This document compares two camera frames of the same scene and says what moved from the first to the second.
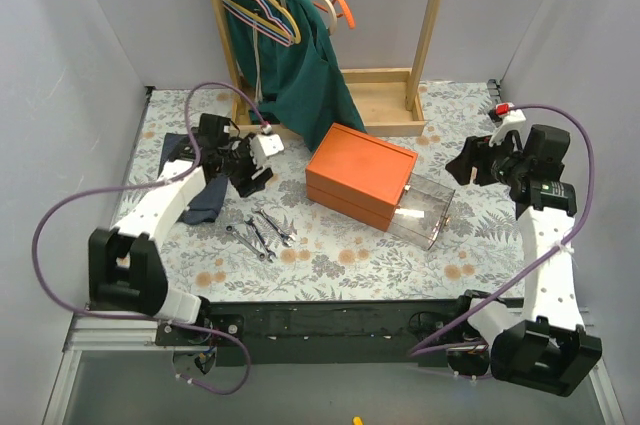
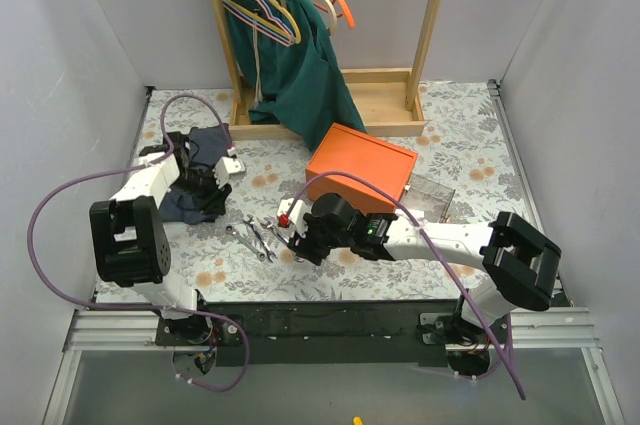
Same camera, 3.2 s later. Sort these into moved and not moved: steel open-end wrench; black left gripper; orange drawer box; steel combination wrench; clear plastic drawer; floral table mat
Moved: black left gripper; steel combination wrench
Not moved: floral table mat; orange drawer box; clear plastic drawer; steel open-end wrench
